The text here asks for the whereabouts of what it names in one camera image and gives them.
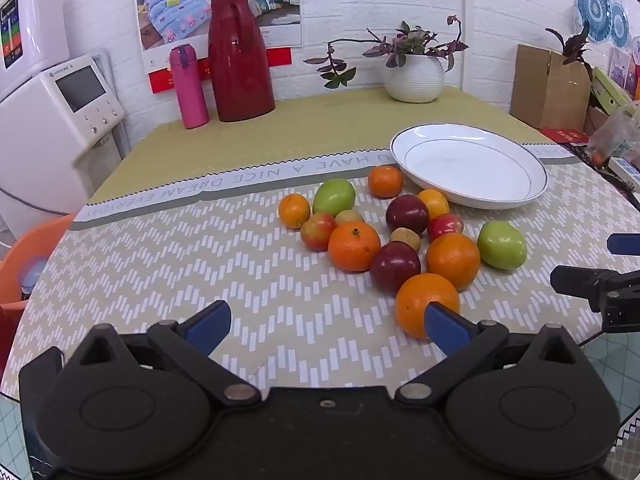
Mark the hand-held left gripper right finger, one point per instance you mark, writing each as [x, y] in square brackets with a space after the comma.
[447, 329]

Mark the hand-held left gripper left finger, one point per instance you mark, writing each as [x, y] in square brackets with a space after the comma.
[207, 329]

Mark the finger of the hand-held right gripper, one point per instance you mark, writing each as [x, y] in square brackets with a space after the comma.
[595, 285]
[625, 244]

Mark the large orange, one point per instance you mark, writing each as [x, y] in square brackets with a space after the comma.
[452, 260]
[415, 302]

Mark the dark red plum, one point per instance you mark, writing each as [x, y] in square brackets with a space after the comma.
[407, 213]
[394, 266]

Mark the brown kiwi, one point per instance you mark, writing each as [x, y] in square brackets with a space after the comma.
[405, 239]

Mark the green jujube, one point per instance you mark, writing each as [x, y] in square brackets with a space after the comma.
[501, 245]

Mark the orange with green stem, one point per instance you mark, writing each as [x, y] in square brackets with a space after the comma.
[354, 247]

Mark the yellow orange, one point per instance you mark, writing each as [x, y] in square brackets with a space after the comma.
[434, 202]

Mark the small red green apple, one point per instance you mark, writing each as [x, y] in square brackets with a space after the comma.
[317, 231]

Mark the small red yellow apple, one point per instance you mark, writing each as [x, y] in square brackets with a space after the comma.
[349, 216]

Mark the white round plate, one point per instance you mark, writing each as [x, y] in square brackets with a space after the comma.
[465, 160]

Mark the patterned tablecloth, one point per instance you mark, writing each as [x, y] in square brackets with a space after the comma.
[200, 270]

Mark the blue white box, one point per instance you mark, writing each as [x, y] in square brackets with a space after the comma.
[625, 169]

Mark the clear plastic bag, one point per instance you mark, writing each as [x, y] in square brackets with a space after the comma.
[620, 130]

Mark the flat red box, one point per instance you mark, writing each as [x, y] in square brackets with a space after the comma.
[565, 135]

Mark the small tangerine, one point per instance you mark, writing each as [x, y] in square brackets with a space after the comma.
[294, 210]

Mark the green edged box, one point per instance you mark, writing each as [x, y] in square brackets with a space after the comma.
[607, 92]

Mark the medium tangerine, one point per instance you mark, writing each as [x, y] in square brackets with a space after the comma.
[385, 181]

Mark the brown cardboard box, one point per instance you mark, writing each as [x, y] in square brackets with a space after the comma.
[545, 90]

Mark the green apple on table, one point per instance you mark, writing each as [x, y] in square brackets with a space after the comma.
[334, 197]

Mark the orange plastic stool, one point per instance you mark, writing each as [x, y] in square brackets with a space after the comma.
[30, 250]

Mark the dark purple plant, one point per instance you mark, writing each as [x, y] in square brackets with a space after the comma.
[575, 50]

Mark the medium blue paper fan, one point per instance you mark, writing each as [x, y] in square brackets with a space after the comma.
[620, 25]

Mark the pink bottle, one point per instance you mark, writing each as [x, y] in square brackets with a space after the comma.
[189, 90]

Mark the white water dispenser with screen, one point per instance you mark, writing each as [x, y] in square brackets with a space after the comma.
[45, 135]

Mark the purple plant in white pot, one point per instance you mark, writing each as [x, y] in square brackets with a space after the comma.
[415, 77]

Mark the red thermos jug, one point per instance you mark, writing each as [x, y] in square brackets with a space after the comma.
[240, 60]

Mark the blue decorative wall plates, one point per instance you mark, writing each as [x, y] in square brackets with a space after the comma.
[592, 7]

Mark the red wall paper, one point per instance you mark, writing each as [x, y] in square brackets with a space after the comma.
[160, 80]

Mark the blue bedding wall poster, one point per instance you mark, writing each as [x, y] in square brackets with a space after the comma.
[172, 5]

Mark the white wall water purifier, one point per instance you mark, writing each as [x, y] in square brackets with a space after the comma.
[40, 10]

